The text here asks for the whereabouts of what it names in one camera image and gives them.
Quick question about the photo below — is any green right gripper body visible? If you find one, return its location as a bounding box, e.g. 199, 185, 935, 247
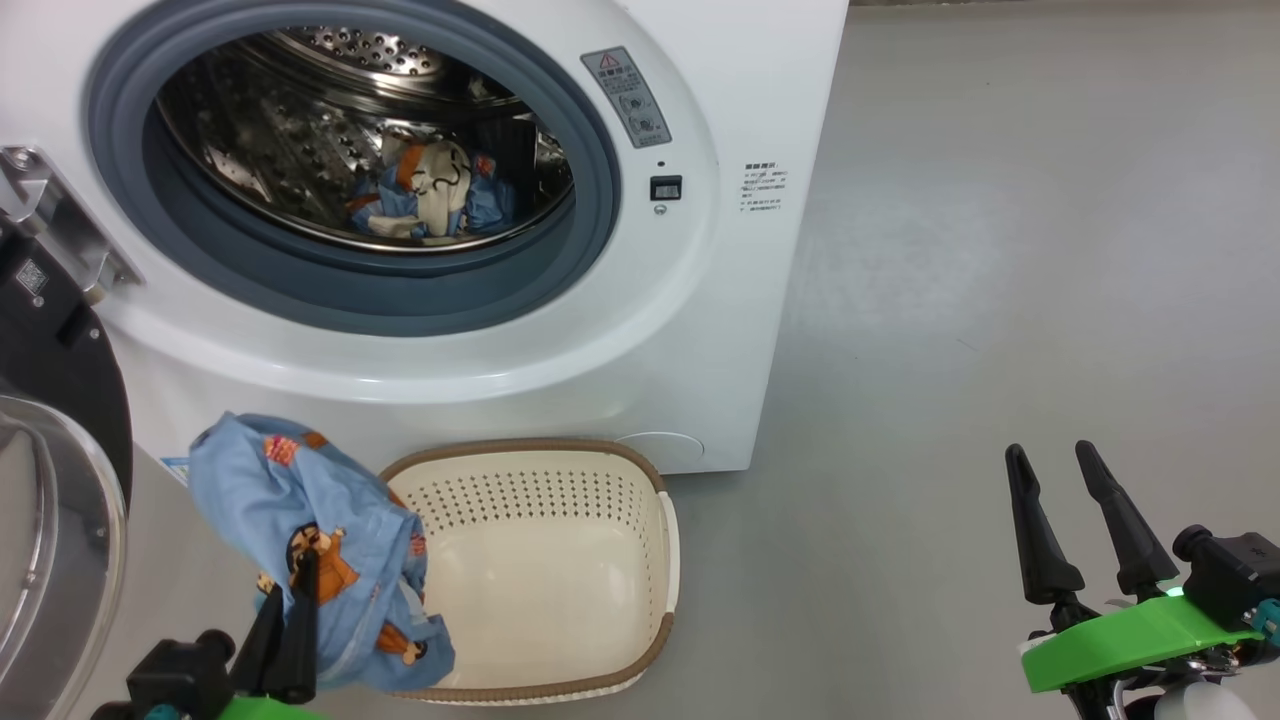
1019, 588, 1267, 696

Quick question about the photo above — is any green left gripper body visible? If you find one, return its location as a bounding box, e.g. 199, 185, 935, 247
214, 694, 327, 720

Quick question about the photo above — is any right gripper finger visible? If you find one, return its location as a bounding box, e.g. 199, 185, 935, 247
1074, 439, 1182, 601
1004, 443, 1088, 609

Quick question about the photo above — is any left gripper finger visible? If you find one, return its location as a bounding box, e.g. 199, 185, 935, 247
231, 586, 288, 694
269, 548, 321, 705

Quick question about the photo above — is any blue cartoon print garment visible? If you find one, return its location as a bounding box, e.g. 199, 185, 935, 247
188, 411, 457, 694

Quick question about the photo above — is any black round glass washer door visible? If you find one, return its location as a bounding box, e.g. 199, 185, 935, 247
0, 215, 135, 720

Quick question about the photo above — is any blue and white cartoon garment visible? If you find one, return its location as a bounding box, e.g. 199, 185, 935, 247
347, 133, 518, 242

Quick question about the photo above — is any grey rubber door gasket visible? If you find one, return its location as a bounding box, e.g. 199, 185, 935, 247
84, 0, 622, 339

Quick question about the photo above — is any white round filter access cover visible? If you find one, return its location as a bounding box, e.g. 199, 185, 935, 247
614, 431, 707, 472

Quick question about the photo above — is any white front-load washing machine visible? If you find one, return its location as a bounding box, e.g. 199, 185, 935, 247
0, 0, 851, 477

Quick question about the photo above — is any silver washing machine door hinge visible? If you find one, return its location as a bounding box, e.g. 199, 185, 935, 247
0, 145, 145, 307

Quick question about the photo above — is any stainless steel washing machine drum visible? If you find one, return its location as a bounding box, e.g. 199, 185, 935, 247
155, 25, 577, 254

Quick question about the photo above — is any cream perforated laundry basket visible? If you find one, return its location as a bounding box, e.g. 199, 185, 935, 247
378, 438, 682, 706

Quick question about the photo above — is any grey warning sticker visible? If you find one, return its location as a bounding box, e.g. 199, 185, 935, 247
581, 46, 674, 150

